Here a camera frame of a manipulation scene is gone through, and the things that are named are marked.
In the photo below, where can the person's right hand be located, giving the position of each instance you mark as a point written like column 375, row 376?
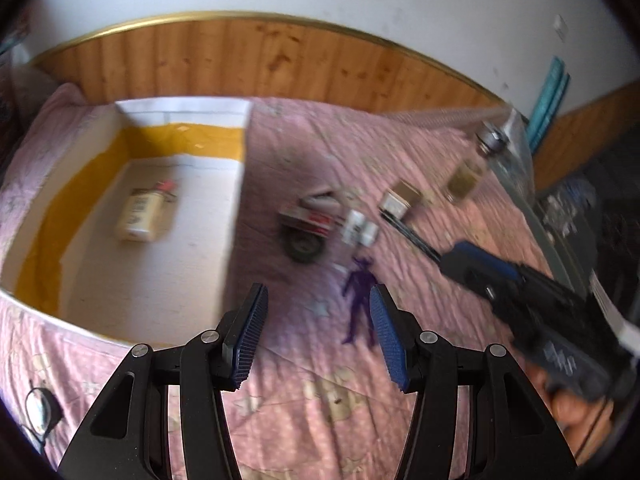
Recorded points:
column 570, row 407

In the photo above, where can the red white flat box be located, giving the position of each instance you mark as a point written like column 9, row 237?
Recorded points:
column 310, row 225

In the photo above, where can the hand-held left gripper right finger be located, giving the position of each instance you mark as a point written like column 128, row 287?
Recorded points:
column 385, row 335

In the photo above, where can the clear bubble wrap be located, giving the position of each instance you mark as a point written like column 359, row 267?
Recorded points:
column 450, row 117

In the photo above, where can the beige tissue pack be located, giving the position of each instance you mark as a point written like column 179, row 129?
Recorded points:
column 140, row 215

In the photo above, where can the purple horned figure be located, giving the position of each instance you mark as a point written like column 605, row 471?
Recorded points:
column 361, row 290

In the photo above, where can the white cardboard box yellow tape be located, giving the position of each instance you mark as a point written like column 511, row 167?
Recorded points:
column 190, row 200

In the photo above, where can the black eyeglasses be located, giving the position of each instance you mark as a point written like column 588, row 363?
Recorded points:
column 40, row 412

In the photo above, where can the teal plastic strips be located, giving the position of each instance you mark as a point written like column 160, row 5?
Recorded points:
column 550, row 95

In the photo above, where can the dark cloth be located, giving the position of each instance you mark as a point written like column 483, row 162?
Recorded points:
column 610, row 200

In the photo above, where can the small brown box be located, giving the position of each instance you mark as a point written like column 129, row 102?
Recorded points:
column 400, row 200

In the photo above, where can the small white pack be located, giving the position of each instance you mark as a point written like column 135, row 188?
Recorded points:
column 370, row 234
column 354, row 225

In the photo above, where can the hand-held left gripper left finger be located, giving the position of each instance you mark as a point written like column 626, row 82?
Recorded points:
column 250, row 340

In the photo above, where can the small yellowish glass jar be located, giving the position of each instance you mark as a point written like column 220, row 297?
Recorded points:
column 465, row 180

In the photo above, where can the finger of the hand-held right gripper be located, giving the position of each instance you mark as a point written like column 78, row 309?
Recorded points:
column 470, row 280
column 487, row 257

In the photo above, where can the black marker pen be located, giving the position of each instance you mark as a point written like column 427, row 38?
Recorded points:
column 412, row 237

